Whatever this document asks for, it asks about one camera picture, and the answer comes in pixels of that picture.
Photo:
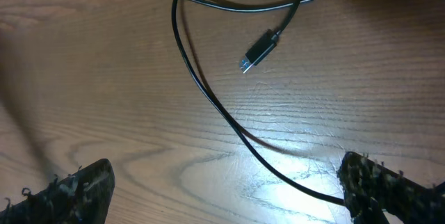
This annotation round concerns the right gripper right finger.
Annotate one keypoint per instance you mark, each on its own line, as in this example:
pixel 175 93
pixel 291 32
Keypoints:
pixel 370 190

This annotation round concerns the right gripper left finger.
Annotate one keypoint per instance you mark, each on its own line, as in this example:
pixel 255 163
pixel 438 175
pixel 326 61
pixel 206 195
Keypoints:
pixel 81 198

